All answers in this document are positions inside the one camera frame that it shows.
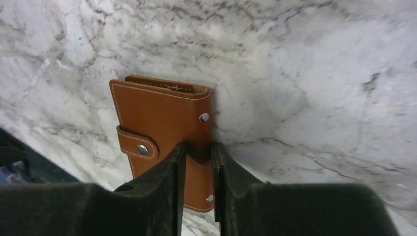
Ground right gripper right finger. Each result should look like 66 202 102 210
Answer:
211 142 398 236

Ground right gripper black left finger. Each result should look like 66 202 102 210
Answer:
0 142 186 236

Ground brown leather card holder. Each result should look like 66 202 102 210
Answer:
109 75 213 212

